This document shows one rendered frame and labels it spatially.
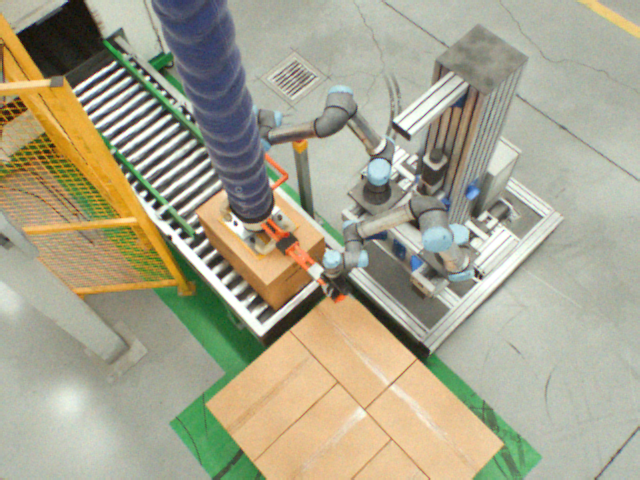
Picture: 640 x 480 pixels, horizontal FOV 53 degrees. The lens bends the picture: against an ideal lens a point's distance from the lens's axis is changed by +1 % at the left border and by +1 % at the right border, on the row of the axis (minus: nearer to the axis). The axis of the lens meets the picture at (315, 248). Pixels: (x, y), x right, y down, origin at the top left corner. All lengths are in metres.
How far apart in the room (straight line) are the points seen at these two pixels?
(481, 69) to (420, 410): 1.78
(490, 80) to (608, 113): 2.79
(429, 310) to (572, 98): 2.10
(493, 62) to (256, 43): 3.12
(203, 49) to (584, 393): 3.08
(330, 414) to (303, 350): 0.37
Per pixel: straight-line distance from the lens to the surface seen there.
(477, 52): 2.63
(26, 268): 3.15
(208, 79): 2.29
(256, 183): 2.91
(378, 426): 3.47
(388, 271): 4.08
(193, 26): 2.11
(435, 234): 2.59
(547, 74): 5.37
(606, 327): 4.46
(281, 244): 3.19
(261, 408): 3.51
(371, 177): 3.17
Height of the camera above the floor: 3.96
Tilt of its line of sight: 65 degrees down
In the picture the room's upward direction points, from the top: 7 degrees counter-clockwise
